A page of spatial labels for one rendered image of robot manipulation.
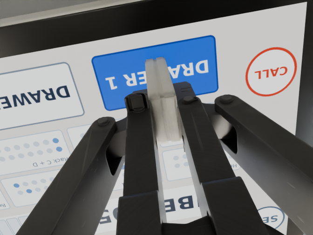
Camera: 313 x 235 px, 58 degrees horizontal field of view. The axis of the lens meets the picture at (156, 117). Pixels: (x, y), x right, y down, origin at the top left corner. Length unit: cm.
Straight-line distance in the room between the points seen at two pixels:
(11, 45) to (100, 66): 6
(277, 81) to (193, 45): 8
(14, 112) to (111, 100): 8
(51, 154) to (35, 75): 7
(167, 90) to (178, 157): 12
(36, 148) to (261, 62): 20
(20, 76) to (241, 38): 17
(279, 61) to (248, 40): 3
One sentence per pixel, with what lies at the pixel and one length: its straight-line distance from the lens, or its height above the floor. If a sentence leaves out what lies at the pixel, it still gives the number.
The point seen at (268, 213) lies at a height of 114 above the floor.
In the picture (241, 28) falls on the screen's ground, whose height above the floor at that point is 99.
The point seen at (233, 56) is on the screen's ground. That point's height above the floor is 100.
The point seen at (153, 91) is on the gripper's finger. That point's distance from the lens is 16.
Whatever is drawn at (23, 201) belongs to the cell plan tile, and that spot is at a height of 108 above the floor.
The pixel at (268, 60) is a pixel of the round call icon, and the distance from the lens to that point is 24.
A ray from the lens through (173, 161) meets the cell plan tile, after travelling 26.
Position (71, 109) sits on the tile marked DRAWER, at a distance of 24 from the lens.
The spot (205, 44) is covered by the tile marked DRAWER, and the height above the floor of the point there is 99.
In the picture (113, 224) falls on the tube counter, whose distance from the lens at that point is 32.
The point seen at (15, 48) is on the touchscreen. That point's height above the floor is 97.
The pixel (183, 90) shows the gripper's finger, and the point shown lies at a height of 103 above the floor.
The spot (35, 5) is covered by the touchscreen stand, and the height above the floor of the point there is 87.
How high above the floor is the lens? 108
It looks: 11 degrees down
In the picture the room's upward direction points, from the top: 170 degrees clockwise
